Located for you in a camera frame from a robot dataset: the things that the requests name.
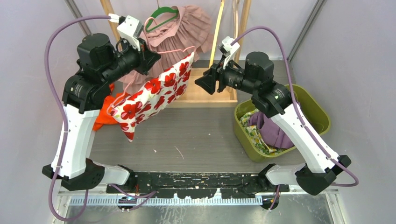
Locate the orange cloth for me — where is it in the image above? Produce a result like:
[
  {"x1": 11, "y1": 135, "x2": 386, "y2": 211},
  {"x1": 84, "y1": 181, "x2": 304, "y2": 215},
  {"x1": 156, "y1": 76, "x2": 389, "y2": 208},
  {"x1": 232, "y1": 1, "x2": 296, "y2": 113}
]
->
[{"x1": 92, "y1": 84, "x2": 129, "y2": 131}]

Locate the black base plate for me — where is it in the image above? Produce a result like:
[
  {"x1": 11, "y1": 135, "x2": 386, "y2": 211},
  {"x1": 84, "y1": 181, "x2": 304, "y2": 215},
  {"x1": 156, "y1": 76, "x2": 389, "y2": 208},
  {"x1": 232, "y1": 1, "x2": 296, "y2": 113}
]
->
[{"x1": 106, "y1": 172, "x2": 290, "y2": 209}]

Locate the yellow hanger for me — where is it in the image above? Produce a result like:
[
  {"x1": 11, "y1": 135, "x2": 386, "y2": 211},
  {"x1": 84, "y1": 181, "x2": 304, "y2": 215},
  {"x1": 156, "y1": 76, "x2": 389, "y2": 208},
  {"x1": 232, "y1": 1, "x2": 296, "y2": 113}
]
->
[{"x1": 209, "y1": 0, "x2": 225, "y2": 65}]

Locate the wooden clothes rack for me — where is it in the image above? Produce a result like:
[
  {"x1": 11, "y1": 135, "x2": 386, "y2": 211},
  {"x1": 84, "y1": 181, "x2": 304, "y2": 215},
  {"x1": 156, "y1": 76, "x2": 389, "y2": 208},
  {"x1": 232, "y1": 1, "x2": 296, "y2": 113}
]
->
[{"x1": 100, "y1": 0, "x2": 252, "y2": 108}]

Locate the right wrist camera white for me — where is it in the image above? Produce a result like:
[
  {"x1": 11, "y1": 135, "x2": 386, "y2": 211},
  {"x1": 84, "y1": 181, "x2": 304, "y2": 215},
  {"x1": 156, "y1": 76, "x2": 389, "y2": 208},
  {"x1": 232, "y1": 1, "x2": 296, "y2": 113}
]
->
[{"x1": 218, "y1": 36, "x2": 240, "y2": 70}]

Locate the beige wooden hanger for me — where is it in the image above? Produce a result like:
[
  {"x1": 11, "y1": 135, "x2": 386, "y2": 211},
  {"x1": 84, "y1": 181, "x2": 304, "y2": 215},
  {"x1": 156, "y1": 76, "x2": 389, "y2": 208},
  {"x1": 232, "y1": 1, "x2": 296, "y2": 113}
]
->
[{"x1": 232, "y1": 0, "x2": 240, "y2": 39}]

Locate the pink dress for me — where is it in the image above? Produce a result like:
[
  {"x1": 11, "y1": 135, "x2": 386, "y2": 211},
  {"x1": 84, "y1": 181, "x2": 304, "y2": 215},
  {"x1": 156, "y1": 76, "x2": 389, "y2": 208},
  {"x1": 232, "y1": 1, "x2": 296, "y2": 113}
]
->
[{"x1": 117, "y1": 4, "x2": 215, "y2": 95}]

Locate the green plastic basket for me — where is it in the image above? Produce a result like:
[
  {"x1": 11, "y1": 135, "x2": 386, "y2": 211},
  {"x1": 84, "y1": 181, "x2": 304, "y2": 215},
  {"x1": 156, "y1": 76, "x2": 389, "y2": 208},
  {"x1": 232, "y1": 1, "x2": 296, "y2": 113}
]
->
[{"x1": 233, "y1": 84, "x2": 331, "y2": 162}]

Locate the red floral garment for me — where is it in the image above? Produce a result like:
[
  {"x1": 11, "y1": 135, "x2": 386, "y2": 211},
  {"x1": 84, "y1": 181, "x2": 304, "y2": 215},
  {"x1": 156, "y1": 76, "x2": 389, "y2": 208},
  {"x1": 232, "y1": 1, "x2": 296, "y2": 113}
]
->
[{"x1": 109, "y1": 52, "x2": 195, "y2": 142}]

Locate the pink hanger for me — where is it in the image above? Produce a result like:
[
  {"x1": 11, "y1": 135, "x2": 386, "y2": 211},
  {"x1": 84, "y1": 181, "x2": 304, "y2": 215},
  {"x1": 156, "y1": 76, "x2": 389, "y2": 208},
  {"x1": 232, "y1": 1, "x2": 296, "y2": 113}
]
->
[{"x1": 105, "y1": 22, "x2": 197, "y2": 115}]

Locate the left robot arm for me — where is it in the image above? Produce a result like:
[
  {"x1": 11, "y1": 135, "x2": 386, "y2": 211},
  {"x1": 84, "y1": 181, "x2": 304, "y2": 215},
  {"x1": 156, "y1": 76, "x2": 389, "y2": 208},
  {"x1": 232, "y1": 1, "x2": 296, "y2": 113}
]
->
[{"x1": 42, "y1": 33, "x2": 161, "y2": 193}]

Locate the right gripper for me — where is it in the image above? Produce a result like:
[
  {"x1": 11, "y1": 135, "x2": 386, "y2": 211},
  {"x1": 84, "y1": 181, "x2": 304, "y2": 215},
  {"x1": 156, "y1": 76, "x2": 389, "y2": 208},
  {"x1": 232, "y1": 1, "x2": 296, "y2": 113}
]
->
[{"x1": 194, "y1": 54, "x2": 258, "y2": 95}]

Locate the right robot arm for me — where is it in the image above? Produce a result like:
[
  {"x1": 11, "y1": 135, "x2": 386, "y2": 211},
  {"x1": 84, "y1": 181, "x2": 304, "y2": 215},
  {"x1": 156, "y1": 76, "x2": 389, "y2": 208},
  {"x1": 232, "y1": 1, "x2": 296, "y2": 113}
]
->
[{"x1": 195, "y1": 51, "x2": 351, "y2": 196}]

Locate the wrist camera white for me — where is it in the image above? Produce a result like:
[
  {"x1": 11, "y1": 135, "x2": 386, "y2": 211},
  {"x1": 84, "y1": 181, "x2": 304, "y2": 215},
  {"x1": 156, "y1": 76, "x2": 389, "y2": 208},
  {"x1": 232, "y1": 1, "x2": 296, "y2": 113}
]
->
[
  {"x1": 218, "y1": 36, "x2": 240, "y2": 70},
  {"x1": 117, "y1": 15, "x2": 143, "y2": 51}
]

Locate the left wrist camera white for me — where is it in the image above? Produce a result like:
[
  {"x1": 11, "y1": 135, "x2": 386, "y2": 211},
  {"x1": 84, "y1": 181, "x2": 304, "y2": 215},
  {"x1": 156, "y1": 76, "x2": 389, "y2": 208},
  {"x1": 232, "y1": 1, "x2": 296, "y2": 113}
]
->
[{"x1": 117, "y1": 15, "x2": 143, "y2": 51}]

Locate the purple skirt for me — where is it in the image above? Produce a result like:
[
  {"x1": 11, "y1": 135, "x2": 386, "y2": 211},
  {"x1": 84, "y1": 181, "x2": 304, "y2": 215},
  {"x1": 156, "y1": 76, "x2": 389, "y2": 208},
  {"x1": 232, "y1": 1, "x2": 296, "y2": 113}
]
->
[{"x1": 248, "y1": 112, "x2": 294, "y2": 149}]

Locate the green hanger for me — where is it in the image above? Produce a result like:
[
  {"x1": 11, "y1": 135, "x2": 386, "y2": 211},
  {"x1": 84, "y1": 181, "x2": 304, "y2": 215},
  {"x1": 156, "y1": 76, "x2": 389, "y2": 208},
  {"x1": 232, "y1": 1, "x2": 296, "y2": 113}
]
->
[{"x1": 145, "y1": 0, "x2": 179, "y2": 32}]

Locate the lemon print skirt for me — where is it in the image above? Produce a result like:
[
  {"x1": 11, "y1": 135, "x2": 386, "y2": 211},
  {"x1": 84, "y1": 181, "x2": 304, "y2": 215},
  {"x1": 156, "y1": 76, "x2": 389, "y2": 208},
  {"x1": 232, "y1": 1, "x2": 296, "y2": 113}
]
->
[{"x1": 239, "y1": 109, "x2": 285, "y2": 155}]

